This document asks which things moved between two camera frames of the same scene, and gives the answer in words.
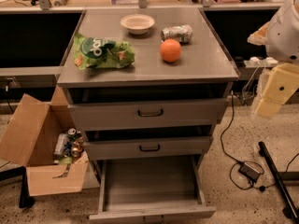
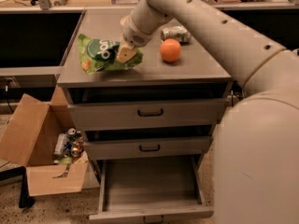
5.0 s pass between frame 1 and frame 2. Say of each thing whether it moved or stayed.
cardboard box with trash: stayed
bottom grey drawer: stayed
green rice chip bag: moved
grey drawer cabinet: stayed
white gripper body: moved
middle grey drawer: stayed
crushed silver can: stayed
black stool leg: stayed
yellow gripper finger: moved
